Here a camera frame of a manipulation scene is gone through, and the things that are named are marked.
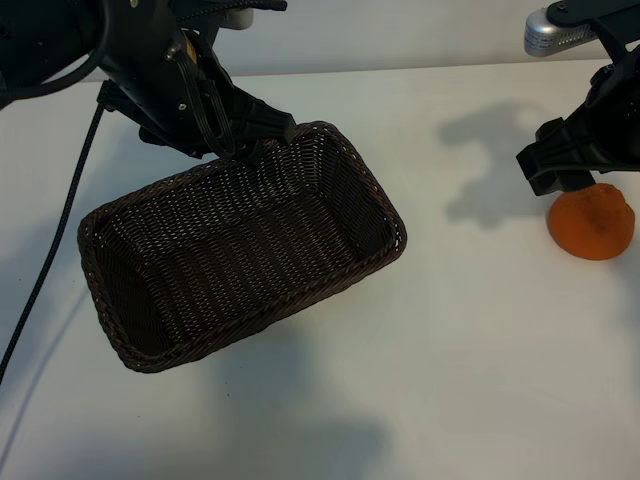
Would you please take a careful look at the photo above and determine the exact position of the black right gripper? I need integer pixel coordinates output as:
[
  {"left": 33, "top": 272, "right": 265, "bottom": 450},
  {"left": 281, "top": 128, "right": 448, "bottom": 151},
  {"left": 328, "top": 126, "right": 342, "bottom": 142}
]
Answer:
[{"left": 516, "top": 42, "right": 640, "bottom": 198}]

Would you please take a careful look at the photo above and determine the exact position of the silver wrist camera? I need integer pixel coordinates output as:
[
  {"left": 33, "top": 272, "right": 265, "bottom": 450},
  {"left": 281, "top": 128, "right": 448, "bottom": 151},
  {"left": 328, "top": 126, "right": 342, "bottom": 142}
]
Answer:
[
  {"left": 523, "top": 8, "right": 601, "bottom": 57},
  {"left": 218, "top": 8, "right": 255, "bottom": 31}
]

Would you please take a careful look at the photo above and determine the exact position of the black braided cable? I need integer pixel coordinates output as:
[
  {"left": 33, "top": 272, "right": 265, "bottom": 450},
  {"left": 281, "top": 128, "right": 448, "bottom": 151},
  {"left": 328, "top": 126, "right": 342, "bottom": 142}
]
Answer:
[{"left": 0, "top": 102, "right": 109, "bottom": 384}]

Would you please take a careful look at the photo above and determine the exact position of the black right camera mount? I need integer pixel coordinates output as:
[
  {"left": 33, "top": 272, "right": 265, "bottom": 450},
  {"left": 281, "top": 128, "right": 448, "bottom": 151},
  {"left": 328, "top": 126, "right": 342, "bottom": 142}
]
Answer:
[{"left": 544, "top": 0, "right": 640, "bottom": 69}]

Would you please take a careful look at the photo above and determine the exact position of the dark brown wicker basket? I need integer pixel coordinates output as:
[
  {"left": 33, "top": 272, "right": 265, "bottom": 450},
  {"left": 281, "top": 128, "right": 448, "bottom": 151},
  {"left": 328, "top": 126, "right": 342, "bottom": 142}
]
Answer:
[{"left": 77, "top": 119, "right": 409, "bottom": 374}]

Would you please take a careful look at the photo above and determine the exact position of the orange fruit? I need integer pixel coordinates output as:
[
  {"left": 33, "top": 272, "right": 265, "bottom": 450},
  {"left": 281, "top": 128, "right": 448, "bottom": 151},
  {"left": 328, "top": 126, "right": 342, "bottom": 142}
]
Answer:
[{"left": 547, "top": 182, "right": 636, "bottom": 262}]

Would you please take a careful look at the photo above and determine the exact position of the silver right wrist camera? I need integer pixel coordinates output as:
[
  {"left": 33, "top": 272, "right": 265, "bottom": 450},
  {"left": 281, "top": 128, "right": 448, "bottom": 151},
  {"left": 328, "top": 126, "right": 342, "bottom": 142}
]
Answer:
[{"left": 523, "top": 8, "right": 601, "bottom": 57}]

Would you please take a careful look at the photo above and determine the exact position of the thin black looped cable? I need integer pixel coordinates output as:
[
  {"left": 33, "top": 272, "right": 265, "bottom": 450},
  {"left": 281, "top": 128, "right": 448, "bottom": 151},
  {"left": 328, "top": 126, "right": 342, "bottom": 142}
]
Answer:
[{"left": 182, "top": 34, "right": 237, "bottom": 159}]

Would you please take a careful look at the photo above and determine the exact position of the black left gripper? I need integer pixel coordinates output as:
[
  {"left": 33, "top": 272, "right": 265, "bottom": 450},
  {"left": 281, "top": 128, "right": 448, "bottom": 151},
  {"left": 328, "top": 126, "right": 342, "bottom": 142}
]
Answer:
[{"left": 98, "top": 0, "right": 297, "bottom": 162}]

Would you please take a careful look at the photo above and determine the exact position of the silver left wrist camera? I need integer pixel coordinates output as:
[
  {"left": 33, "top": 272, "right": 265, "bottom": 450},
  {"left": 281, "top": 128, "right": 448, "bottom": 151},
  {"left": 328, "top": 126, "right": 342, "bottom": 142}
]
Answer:
[{"left": 218, "top": 8, "right": 255, "bottom": 31}]

